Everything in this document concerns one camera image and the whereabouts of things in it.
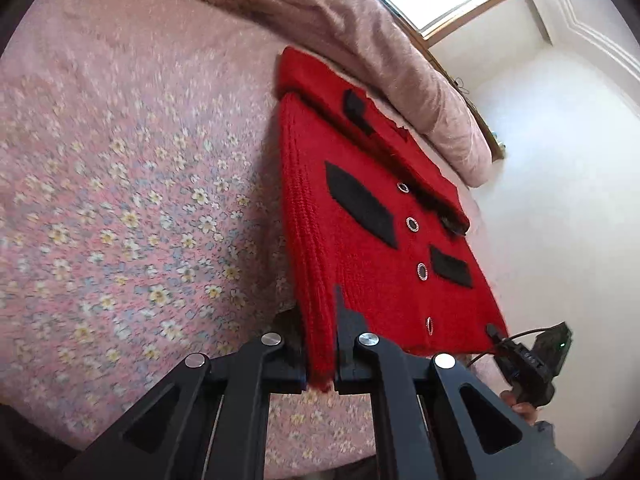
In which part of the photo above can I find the pink floral bed sheet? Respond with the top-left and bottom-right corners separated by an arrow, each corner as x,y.
1,0 -> 475,479

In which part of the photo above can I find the person right hand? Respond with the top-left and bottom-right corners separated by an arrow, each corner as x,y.
500,390 -> 538,426

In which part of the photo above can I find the pink floral duvet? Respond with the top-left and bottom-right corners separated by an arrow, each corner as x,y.
84,0 -> 497,189

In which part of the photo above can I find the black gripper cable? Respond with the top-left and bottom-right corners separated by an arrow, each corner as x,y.
466,326 -> 557,369

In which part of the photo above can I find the red knit cardigan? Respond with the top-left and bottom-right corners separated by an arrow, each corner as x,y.
277,47 -> 504,388

